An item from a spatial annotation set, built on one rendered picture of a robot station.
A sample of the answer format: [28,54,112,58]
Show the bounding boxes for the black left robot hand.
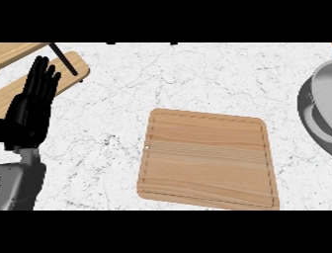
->
[0,55,62,152]

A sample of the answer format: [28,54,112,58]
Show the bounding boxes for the pale wooden shelf board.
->
[0,42,53,80]

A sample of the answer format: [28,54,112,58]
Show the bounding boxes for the wooden cutting board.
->
[136,108,280,211]

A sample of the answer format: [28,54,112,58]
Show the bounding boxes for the grey metal pot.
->
[295,57,332,163]

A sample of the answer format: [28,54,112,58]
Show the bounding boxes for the thin black rod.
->
[48,42,79,77]

